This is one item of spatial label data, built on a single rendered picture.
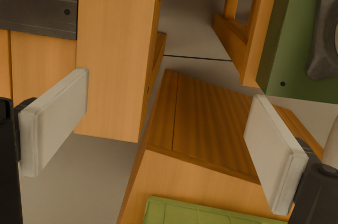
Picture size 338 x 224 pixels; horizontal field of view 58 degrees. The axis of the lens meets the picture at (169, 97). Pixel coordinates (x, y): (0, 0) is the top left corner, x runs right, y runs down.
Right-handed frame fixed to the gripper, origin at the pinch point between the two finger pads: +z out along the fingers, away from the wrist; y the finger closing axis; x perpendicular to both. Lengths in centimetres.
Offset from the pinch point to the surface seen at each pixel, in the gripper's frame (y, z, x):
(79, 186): -44, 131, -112
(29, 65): -29, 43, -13
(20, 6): -29, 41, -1
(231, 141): 22, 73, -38
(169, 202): 5, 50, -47
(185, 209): 9, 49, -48
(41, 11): -25.4, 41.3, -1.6
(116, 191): -22, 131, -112
